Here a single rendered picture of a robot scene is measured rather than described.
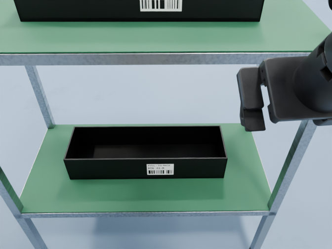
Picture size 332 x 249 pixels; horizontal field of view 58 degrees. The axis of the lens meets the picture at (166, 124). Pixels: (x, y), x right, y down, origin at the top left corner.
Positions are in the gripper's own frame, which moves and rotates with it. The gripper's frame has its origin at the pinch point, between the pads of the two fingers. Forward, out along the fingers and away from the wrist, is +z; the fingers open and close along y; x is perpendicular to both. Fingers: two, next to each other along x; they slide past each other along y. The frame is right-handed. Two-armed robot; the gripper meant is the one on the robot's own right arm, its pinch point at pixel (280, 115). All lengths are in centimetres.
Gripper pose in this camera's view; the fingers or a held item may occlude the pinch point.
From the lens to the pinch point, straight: 40.5
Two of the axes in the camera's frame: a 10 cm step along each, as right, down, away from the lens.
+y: -10.0, 0.6, -0.8
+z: -0.5, 3.0, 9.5
